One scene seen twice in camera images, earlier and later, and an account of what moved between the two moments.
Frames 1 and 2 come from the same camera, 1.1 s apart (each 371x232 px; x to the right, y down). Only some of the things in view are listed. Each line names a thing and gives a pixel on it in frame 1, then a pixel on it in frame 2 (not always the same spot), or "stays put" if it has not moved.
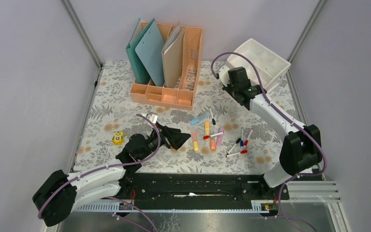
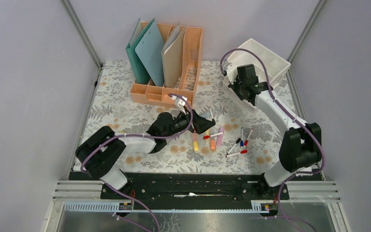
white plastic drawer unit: (271, 67) stays put
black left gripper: (178, 137) → (200, 123)
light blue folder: (151, 50) stays put
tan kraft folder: (172, 57) stays put
